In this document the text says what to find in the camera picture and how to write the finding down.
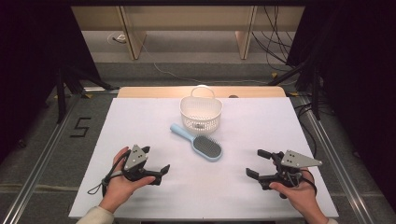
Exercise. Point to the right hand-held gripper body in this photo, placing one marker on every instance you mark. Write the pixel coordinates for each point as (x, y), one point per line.
(295, 160)

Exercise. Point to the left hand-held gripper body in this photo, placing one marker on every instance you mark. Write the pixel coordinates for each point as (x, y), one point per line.
(135, 158)

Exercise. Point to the light blue hairbrush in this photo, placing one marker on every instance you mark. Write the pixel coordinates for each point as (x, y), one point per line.
(206, 147)

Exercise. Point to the white plastic basket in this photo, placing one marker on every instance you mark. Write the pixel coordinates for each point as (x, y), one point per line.
(190, 109)

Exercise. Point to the person's left hand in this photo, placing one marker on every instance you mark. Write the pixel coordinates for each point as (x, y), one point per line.
(120, 189)

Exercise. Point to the person's right hand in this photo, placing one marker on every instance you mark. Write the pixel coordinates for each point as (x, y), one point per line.
(302, 196)

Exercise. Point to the white table cover board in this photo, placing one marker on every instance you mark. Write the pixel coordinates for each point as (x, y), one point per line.
(218, 189)

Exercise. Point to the light wooden table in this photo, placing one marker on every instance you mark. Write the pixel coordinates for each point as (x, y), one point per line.
(149, 92)

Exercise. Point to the yellow tape piece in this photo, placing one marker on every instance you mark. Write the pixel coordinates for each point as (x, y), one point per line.
(88, 95)
(293, 94)
(274, 75)

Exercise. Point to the black metal stand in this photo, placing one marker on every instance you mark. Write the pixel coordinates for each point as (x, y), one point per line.
(316, 93)

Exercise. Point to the black tripod stand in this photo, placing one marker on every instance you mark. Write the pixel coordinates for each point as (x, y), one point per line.
(61, 99)

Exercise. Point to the round white floor socket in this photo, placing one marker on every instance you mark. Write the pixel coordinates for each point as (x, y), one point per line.
(116, 38)

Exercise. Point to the dark curtain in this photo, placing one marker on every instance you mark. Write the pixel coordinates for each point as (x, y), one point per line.
(31, 46)
(358, 62)

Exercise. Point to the light wooden background desk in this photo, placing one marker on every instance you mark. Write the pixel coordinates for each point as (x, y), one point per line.
(186, 18)

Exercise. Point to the metal floor rail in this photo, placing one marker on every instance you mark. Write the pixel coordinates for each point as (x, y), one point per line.
(343, 174)
(37, 174)

